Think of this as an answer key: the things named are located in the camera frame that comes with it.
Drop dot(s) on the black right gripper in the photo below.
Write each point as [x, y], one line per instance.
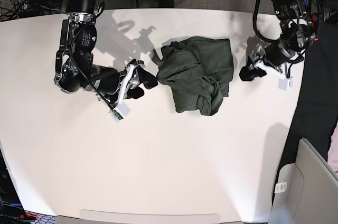
[106, 81]

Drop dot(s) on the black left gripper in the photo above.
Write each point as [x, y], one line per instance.
[271, 56]

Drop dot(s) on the dark green long-sleeve shirt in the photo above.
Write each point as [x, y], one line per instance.
[199, 71]

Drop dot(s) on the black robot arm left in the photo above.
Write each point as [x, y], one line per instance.
[298, 33]

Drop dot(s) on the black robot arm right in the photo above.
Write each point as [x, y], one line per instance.
[74, 67]

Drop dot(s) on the black cloth beside table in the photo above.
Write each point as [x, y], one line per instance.
[315, 116]

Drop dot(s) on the red clamp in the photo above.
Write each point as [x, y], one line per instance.
[314, 26]

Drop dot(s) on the pink cloth at edge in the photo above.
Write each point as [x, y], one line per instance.
[332, 156]

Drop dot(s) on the grey plastic bin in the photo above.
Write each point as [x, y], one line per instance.
[306, 191]

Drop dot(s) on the black box with orange label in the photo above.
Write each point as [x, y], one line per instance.
[9, 213]

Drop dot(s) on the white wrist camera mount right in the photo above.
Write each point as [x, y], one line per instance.
[129, 79]

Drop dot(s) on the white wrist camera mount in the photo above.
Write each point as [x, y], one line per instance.
[129, 79]
[286, 81]

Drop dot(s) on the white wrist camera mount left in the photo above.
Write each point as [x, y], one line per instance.
[286, 81]

